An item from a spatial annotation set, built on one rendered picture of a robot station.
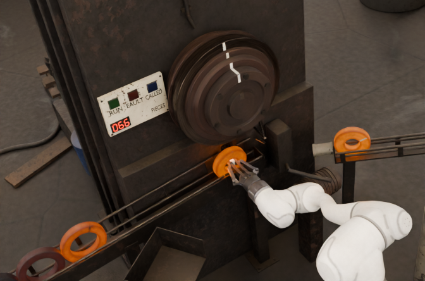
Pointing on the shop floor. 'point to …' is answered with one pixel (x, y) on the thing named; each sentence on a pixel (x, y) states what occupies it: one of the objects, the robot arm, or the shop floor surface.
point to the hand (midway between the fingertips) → (229, 159)
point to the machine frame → (215, 211)
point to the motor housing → (305, 221)
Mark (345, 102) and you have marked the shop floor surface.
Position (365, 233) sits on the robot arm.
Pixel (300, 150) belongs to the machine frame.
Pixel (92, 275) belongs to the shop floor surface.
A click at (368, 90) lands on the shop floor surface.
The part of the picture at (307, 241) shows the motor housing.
